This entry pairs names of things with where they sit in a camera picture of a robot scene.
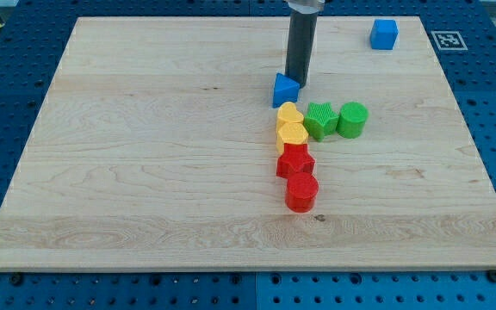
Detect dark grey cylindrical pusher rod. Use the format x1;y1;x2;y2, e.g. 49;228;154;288
285;10;319;88

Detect silver rod mount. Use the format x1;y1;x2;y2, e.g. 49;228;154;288
288;0;325;14

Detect blue triangle block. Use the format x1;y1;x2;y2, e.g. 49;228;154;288
272;72;300;109

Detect yellow heart block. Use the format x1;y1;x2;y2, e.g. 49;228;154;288
276;102;304;130

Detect blue cube block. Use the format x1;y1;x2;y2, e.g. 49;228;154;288
369;19;399;50

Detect green star block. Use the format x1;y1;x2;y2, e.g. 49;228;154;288
303;102;339;141

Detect green cylinder block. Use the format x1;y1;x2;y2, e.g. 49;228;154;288
337;102;369;139

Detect yellow pentagon block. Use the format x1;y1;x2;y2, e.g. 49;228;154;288
276;122;308;154

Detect red star block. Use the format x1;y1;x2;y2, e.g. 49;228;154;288
276;143;315;178

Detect white fiducial marker tag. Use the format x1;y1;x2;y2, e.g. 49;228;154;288
431;30;468;51

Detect red cylinder block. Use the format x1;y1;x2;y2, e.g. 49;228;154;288
285;172;319;213

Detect wooden board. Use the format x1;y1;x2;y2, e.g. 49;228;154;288
0;16;496;273

